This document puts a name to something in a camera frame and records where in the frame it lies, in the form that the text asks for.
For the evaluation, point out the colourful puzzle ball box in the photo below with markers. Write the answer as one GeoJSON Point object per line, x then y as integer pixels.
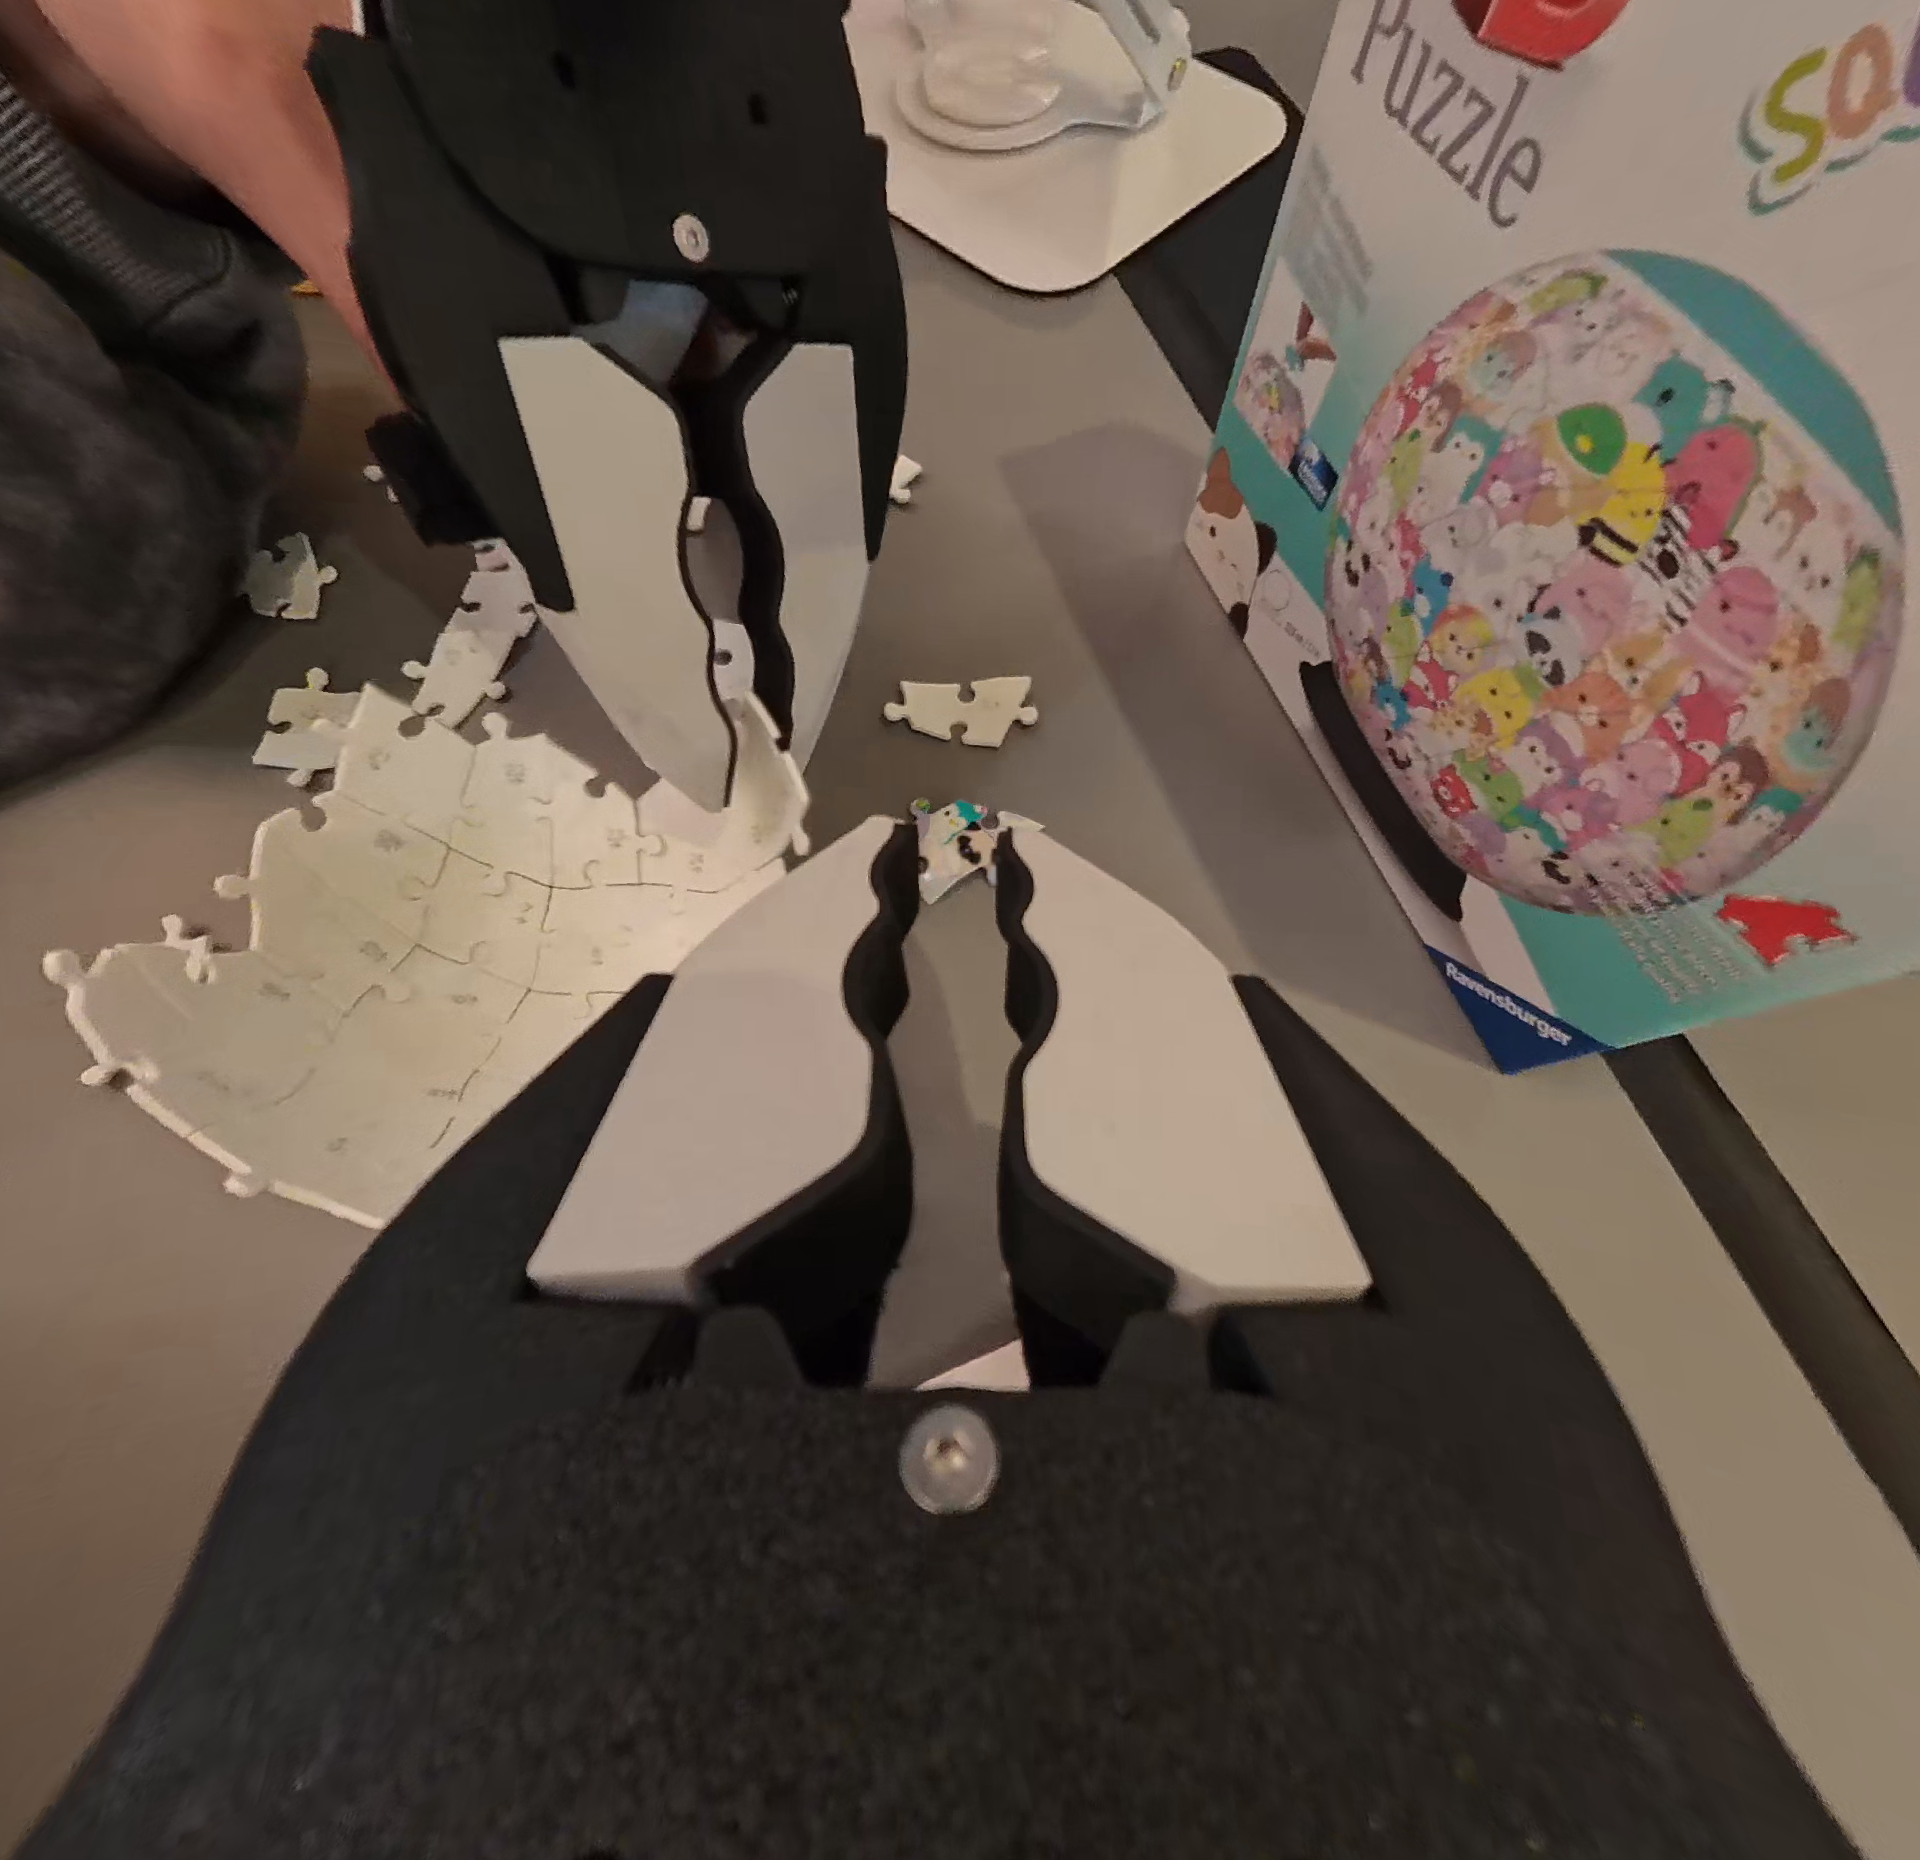
{"type": "Point", "coordinates": [1575, 541]}

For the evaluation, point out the colourful printed puzzle piece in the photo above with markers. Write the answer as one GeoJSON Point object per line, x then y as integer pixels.
{"type": "Point", "coordinates": [960, 848]}

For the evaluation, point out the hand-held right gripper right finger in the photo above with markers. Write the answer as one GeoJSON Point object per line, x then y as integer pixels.
{"type": "Point", "coordinates": [1185, 1124]}

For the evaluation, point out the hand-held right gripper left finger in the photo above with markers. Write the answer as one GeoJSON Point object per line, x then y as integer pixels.
{"type": "Point", "coordinates": [720, 1111]}

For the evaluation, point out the white stand with base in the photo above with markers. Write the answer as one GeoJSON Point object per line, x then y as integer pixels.
{"type": "Point", "coordinates": [1052, 196]}

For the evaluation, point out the partly built white puzzle ball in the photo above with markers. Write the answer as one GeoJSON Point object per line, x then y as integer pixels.
{"type": "Point", "coordinates": [421, 961]}

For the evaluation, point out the white puzzle piece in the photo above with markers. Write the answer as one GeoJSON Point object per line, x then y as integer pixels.
{"type": "Point", "coordinates": [288, 579]}
{"type": "Point", "coordinates": [906, 481]}
{"type": "Point", "coordinates": [966, 709]}
{"type": "Point", "coordinates": [308, 720]}
{"type": "Point", "coordinates": [481, 632]}

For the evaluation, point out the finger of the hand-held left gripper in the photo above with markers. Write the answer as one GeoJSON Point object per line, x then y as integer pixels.
{"type": "Point", "coordinates": [616, 541]}
{"type": "Point", "coordinates": [817, 466]}

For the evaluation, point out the person's left forearm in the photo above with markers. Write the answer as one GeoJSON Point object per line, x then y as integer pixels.
{"type": "Point", "coordinates": [119, 466]}

